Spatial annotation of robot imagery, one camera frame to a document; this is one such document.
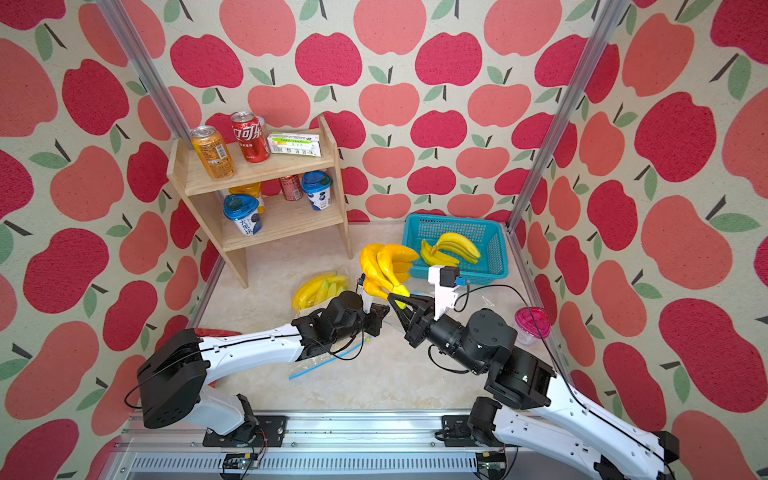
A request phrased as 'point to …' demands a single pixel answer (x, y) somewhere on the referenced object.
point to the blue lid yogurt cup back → (317, 186)
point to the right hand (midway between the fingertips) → (394, 303)
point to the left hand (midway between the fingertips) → (393, 317)
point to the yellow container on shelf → (251, 190)
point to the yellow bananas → (448, 250)
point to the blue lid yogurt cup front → (243, 210)
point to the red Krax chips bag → (205, 332)
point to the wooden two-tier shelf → (281, 219)
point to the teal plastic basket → (488, 236)
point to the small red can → (292, 187)
